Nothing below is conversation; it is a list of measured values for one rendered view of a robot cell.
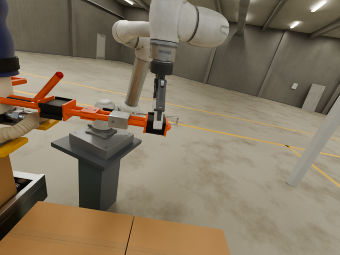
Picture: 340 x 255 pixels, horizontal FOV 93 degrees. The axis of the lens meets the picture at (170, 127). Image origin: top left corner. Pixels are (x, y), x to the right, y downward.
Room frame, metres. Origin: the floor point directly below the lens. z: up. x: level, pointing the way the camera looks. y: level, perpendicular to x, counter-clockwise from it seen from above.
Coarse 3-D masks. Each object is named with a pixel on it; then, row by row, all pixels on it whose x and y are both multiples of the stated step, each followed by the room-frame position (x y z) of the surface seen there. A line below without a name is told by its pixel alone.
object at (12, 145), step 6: (18, 138) 0.44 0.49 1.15; (24, 138) 0.45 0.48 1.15; (0, 144) 0.39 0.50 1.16; (6, 144) 0.40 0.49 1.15; (12, 144) 0.41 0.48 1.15; (18, 144) 0.42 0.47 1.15; (24, 144) 0.44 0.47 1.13; (0, 150) 0.37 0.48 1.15; (6, 150) 0.38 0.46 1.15; (12, 150) 0.39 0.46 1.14; (0, 156) 0.36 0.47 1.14
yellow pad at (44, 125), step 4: (48, 120) 0.60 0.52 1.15; (52, 120) 0.61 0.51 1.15; (56, 120) 0.62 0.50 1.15; (40, 124) 0.56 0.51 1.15; (44, 124) 0.56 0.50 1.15; (48, 124) 0.57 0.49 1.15; (52, 124) 0.59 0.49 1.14; (36, 128) 0.55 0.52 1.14; (40, 128) 0.55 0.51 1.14; (44, 128) 0.55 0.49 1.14; (48, 128) 0.57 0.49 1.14
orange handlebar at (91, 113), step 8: (16, 80) 0.68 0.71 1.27; (24, 80) 0.72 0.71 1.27; (16, 96) 0.51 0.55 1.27; (8, 104) 0.47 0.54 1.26; (16, 104) 0.47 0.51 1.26; (24, 104) 0.48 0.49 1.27; (32, 104) 0.48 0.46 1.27; (72, 112) 0.50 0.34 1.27; (80, 112) 0.50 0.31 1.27; (88, 112) 0.50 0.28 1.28; (96, 112) 0.52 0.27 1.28; (104, 112) 0.55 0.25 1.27; (104, 120) 0.51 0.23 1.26; (136, 120) 0.54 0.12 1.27; (144, 120) 0.57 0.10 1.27; (168, 128) 0.55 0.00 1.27
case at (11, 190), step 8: (0, 160) 0.61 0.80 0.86; (8, 160) 0.65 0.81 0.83; (0, 168) 0.61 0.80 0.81; (8, 168) 0.64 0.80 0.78; (0, 176) 0.60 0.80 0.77; (8, 176) 0.63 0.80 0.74; (0, 184) 0.59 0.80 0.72; (8, 184) 0.62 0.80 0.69; (0, 192) 0.58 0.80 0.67; (8, 192) 0.62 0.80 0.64; (16, 192) 0.66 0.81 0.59; (0, 200) 0.57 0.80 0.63; (8, 200) 0.61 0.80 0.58; (0, 208) 0.56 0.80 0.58
